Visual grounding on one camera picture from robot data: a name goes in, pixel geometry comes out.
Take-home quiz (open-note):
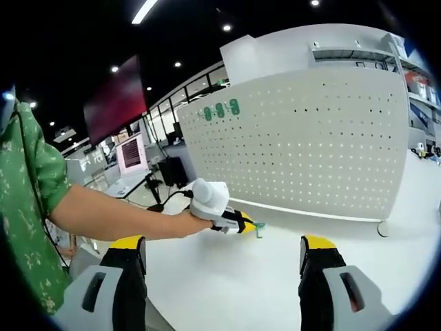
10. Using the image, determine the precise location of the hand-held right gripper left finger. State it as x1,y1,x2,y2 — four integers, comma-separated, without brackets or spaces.
54,235,148,331

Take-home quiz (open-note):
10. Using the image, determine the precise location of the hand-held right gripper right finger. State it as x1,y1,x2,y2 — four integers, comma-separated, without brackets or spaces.
298,234,393,331

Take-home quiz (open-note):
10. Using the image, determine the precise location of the white perforated mounting plate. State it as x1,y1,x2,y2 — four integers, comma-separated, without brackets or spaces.
177,67,411,237

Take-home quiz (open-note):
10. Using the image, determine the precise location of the person's left hand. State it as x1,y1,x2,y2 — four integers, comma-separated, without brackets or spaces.
177,209,214,239

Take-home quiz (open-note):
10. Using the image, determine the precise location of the black computer case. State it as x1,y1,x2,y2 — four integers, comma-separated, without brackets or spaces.
157,157,189,187

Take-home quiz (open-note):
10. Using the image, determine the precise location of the display screen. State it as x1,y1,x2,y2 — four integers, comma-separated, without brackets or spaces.
115,134,150,175

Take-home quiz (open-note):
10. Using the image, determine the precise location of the person in green shirt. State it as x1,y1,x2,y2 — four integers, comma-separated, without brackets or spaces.
0,101,75,314

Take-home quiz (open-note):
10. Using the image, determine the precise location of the dark red hanging screen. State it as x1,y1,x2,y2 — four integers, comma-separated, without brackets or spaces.
82,54,149,148

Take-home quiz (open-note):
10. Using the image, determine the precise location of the group of ceiling spotlights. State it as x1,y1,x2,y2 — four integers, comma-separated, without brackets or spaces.
29,0,320,127

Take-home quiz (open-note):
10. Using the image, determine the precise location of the long ceiling light strip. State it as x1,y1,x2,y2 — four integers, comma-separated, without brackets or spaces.
130,0,159,25

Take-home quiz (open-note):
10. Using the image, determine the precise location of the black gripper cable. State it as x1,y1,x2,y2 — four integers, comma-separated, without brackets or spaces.
147,190,194,212

